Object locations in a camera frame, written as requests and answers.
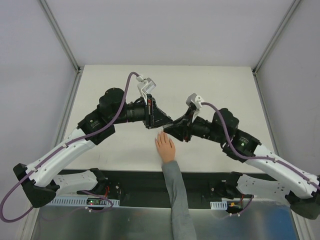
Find white cable duct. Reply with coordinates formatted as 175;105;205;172
209;200;243;211
47;196;120;208

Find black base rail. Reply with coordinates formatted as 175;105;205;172
91;170;250;209

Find right white cable duct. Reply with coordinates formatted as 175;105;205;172
209;200;243;211

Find right aluminium frame post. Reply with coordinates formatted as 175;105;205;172
251;0;302;76

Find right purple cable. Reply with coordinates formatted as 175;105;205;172
201;101;320;221

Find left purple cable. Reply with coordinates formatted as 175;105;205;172
0;71;141;223

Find left aluminium frame post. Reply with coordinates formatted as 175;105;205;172
38;0;81;73

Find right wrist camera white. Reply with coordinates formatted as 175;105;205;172
185;93;204;111

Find purple cable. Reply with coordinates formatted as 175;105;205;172
0;71;141;223
201;101;320;221

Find person hand long nails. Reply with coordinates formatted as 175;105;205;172
155;131;176;164

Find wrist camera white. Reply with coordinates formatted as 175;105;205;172
136;75;157;102
185;93;204;111

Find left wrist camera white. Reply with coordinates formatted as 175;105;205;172
136;75;157;102

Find left white cable duct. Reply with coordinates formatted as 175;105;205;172
47;196;120;208

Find grey sleeved forearm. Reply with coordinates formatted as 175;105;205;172
162;160;197;240

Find aluminium frame post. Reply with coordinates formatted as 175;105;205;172
251;0;302;76
38;0;81;73

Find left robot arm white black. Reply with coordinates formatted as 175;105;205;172
13;88;173;208

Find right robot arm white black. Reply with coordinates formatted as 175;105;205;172
163;107;320;220

